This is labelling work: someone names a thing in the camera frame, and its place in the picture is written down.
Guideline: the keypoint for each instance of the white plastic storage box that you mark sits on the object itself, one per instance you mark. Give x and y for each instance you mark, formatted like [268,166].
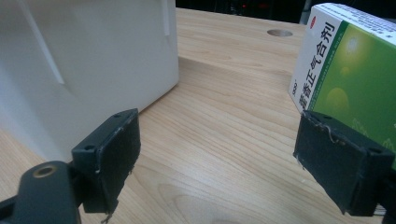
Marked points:
[93,46]

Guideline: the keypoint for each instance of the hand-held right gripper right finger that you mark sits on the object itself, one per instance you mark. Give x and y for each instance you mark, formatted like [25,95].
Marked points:
[339,165]

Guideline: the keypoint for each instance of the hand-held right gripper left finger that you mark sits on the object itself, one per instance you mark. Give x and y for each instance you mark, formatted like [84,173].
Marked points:
[115,155]

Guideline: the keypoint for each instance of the green and white medicine box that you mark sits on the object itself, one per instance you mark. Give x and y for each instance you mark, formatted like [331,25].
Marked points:
[351,77]

